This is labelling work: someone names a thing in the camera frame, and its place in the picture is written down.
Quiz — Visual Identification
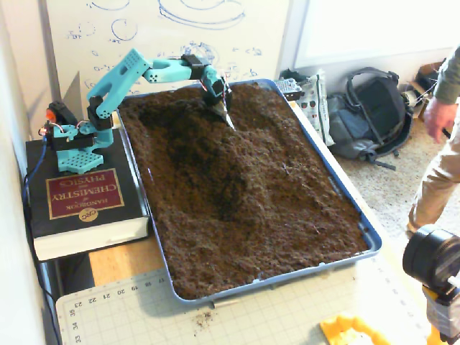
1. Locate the white printed soil bag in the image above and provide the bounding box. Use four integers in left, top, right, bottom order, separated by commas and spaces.
287, 70, 336, 147

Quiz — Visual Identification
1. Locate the black camera lens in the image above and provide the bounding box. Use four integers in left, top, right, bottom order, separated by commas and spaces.
402, 227, 460, 293

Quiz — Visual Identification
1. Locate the brown soil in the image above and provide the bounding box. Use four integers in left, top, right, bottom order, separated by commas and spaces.
118, 82, 369, 300

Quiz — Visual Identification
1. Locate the whiteboard with blue drawings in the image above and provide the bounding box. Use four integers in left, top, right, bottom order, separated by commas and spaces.
45, 0, 293, 101

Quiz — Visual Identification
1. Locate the blank white board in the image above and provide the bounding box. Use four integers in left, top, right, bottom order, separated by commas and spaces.
293, 0, 460, 70

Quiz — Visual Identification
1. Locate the blue cable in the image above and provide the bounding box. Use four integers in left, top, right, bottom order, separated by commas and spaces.
22, 138, 50, 210

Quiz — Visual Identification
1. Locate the olive-sleeved forearm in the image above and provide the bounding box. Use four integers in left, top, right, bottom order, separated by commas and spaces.
433, 45, 460, 106

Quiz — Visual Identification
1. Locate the grey backpack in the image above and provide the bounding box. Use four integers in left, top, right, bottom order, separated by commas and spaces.
326, 67, 415, 171

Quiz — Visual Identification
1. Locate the black grilled device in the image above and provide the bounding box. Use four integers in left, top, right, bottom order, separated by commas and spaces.
275, 78, 305, 102

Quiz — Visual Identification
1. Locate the yellow camera clamp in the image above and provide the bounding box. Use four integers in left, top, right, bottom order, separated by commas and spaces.
422, 283, 460, 345

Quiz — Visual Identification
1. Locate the yellow plastic part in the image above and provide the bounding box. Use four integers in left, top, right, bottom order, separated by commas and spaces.
319, 313, 391, 345

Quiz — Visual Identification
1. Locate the grey-green cutting mat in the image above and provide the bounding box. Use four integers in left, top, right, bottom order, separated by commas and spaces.
55, 251, 432, 345

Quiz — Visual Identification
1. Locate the black cable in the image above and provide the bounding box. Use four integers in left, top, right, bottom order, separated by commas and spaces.
23, 201, 63, 345

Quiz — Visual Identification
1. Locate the black chemistry handbook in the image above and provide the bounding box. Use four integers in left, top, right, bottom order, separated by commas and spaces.
24, 129, 150, 262

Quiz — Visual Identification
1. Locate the blue plastic tray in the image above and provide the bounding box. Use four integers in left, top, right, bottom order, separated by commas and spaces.
115, 78, 382, 307

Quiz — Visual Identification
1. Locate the cardboard box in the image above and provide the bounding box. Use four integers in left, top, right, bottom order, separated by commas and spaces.
409, 60, 460, 139

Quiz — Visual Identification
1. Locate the khaki trouser leg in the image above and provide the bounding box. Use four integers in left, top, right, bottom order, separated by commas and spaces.
405, 107, 460, 239

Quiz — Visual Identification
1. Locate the person's hand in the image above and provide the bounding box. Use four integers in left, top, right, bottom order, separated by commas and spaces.
423, 96, 456, 144

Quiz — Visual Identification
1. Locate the silver taped scoop blade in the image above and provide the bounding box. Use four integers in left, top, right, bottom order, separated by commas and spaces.
209, 102, 236, 132

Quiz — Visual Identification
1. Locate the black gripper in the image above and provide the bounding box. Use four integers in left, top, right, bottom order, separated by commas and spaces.
202, 86, 233, 113

